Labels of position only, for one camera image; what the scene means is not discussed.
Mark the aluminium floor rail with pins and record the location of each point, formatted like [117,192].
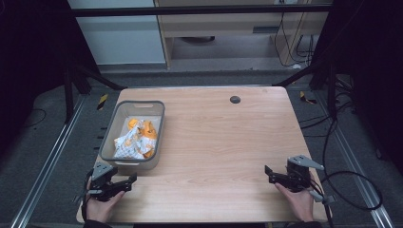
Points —
[355,158]
[50,158]

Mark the black metal stand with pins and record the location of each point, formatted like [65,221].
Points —
[331,91]
[69,95]

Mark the grey plastic bin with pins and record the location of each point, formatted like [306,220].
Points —
[122,136]

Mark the orange and white wrapper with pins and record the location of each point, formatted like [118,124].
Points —
[138,141]

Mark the black horizontal frame bar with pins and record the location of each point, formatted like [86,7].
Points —
[190,11]

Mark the person's right hand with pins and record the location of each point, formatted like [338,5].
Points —
[299,204]

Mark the white cabinet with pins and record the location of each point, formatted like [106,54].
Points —
[123,41]

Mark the person's left hand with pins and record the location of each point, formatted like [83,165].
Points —
[101,209]

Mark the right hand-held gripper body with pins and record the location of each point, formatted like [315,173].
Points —
[298,177]

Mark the dark curtain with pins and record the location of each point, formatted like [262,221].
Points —
[28,63]
[374,63]

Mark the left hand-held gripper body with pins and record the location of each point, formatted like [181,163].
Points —
[103,177]

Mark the yellow and black floor tape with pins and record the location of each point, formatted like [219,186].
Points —
[102,101]
[306,98]

